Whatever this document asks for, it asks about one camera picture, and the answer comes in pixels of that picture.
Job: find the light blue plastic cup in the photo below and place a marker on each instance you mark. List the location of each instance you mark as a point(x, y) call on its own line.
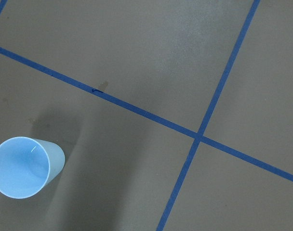
point(27, 165)

